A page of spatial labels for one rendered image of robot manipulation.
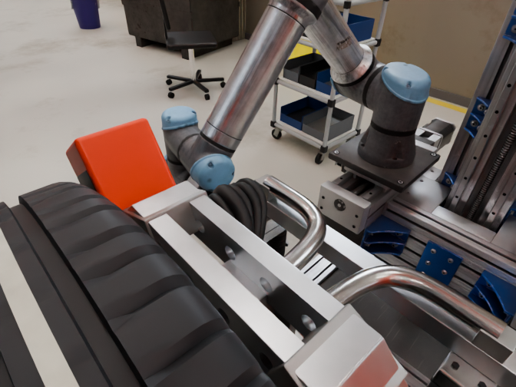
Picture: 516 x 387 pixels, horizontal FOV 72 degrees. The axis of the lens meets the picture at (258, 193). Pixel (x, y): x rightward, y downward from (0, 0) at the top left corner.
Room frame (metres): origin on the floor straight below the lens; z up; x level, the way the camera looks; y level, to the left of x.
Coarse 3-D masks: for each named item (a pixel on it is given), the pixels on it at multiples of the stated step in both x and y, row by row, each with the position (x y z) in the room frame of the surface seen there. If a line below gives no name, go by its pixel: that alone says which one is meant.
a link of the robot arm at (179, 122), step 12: (168, 108) 0.69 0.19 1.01; (180, 108) 0.70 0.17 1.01; (192, 108) 0.70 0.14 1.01; (168, 120) 0.65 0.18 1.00; (180, 120) 0.65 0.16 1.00; (192, 120) 0.66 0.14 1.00; (168, 132) 0.65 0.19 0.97; (180, 132) 0.63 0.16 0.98; (192, 132) 0.63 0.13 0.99; (168, 144) 0.64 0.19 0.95; (168, 156) 0.66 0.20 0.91
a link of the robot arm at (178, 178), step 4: (164, 156) 0.71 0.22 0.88; (168, 164) 0.66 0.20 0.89; (172, 164) 0.65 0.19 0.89; (172, 168) 0.65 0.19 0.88; (176, 168) 0.65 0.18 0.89; (180, 168) 0.65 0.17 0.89; (184, 168) 0.65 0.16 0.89; (172, 172) 0.66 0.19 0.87; (176, 172) 0.65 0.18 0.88; (180, 172) 0.65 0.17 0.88; (184, 172) 0.64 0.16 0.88; (188, 172) 0.64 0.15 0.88; (176, 176) 0.65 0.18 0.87; (180, 176) 0.64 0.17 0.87; (184, 176) 0.64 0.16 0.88; (188, 176) 0.63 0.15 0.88; (176, 180) 0.65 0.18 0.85; (180, 180) 0.64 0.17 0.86; (184, 180) 0.63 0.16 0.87; (176, 184) 0.65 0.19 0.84
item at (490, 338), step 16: (368, 272) 0.27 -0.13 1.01; (384, 272) 0.27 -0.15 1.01; (400, 272) 0.27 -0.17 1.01; (416, 272) 0.27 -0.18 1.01; (336, 288) 0.24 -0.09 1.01; (352, 288) 0.25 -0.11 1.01; (368, 288) 0.25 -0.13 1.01; (400, 288) 0.26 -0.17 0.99; (416, 288) 0.25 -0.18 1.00; (432, 288) 0.25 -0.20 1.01; (448, 288) 0.25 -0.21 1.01; (448, 304) 0.23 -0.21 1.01; (464, 304) 0.23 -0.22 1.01; (464, 320) 0.22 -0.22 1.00; (480, 320) 0.21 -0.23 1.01; (496, 320) 0.21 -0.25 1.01; (480, 336) 0.20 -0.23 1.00; (496, 336) 0.20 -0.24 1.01; (512, 336) 0.20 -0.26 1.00; (496, 352) 0.19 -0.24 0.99; (512, 352) 0.18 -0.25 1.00
